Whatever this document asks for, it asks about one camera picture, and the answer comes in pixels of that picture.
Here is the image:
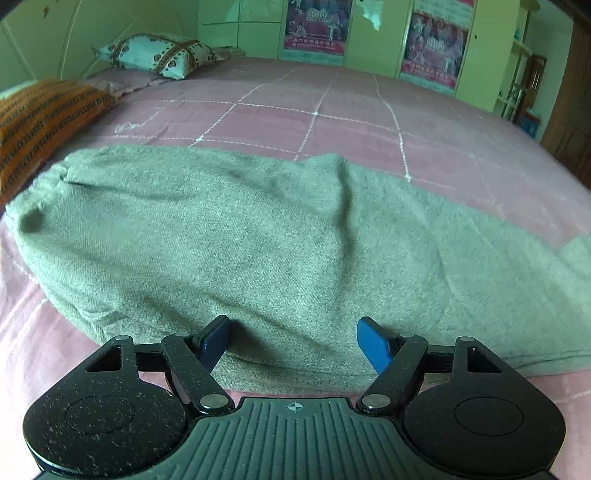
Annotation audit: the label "brown wooden door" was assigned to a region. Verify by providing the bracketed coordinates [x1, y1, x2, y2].
[540, 14, 591, 185]

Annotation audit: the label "pink checked bed sheet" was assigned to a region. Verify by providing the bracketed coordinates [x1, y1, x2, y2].
[0, 55, 591, 480]

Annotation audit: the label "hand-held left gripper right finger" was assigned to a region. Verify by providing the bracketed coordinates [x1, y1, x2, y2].
[357, 316, 509, 414]

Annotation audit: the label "cream bed headboard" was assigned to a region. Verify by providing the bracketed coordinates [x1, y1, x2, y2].
[0, 0, 199, 93]

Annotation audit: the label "orange striped pillow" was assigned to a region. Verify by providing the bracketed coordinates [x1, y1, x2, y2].
[0, 78, 114, 206]

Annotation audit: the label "plastic container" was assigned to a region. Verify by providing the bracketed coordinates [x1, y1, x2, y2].
[517, 111, 541, 137]

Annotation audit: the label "green shelf unit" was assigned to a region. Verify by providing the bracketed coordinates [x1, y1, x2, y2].
[494, 0, 541, 123]

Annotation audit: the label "grey-green pants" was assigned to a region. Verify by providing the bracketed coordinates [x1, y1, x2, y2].
[4, 144, 591, 397]

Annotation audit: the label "pink pillow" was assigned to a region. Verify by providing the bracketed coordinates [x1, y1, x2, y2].
[83, 65, 168, 96]

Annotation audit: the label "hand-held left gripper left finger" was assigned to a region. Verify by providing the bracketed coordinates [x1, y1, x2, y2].
[83, 316, 234, 416]

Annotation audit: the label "white brown patterned pillow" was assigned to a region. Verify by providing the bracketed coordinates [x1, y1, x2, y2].
[95, 33, 223, 78]

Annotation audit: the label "wall poster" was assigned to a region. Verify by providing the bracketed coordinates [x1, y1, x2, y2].
[399, 9, 470, 89]
[281, 0, 354, 63]

